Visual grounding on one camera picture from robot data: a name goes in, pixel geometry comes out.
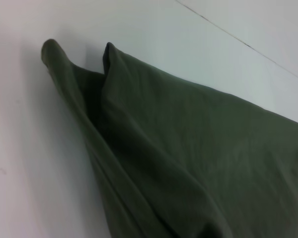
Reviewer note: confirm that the dark green FREE print t-shirt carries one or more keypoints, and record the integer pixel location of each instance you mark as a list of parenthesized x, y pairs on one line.
[(188, 148)]

